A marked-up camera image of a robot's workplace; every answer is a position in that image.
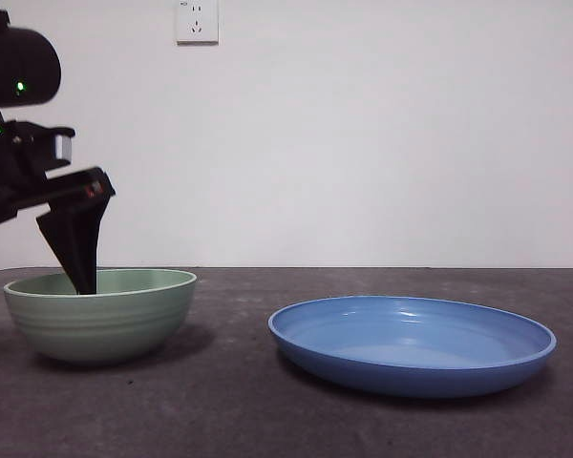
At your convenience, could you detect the green ribbed bowl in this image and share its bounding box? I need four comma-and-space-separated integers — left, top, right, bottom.
3, 268, 198, 367

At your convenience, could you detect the blue round plate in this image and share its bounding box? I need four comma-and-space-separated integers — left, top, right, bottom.
267, 295, 558, 400

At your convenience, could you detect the pale grey left camera box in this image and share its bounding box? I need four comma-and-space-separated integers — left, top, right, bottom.
47, 126, 75, 168

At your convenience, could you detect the white wall socket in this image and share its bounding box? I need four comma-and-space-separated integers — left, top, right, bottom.
176, 0, 220, 47

